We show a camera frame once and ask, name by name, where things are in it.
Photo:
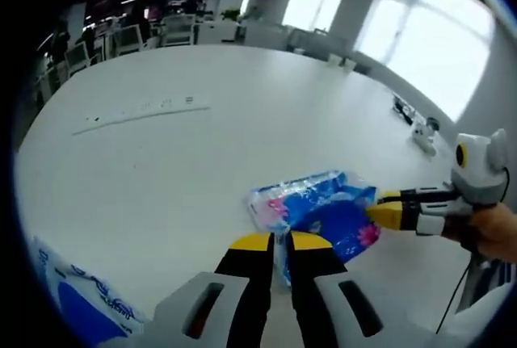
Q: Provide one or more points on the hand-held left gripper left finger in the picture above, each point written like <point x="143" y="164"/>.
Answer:
<point x="250" y="283"/>

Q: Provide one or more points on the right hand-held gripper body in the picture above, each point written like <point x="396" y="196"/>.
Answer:
<point x="480" y="170"/>

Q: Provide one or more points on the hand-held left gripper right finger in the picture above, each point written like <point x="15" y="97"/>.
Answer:
<point x="311" y="283"/>

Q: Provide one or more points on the blue tissue pack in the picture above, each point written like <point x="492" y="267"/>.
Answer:
<point x="331" y="219"/>

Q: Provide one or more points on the clear package with blue pad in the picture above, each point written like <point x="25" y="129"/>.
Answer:
<point x="81" y="307"/>

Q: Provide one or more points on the person's right hand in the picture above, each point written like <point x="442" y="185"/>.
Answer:
<point x="493" y="231"/>

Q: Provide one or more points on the white boxy device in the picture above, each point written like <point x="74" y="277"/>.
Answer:
<point x="426" y="136"/>

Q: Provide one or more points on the white table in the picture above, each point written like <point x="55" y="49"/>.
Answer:
<point x="202" y="186"/>

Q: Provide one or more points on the grey striped fabric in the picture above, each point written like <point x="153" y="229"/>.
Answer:
<point x="493" y="283"/>

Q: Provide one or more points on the small white cup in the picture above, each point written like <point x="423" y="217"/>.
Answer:
<point x="334" y="60"/>
<point x="349" y="64"/>

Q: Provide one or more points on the grey high-back chair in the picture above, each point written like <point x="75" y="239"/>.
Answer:
<point x="333" y="46"/>

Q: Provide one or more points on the white table socket panel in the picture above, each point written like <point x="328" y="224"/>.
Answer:
<point x="141" y="116"/>

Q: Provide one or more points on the white low cabinet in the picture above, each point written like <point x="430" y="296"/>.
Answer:
<point x="216" y="32"/>

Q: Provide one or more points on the green potted plant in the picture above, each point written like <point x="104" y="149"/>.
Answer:
<point x="230" y="13"/>

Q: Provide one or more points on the white mesh office chair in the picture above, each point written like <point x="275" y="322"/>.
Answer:
<point x="76" y="57"/>
<point x="177" y="29"/>
<point x="129" y="39"/>

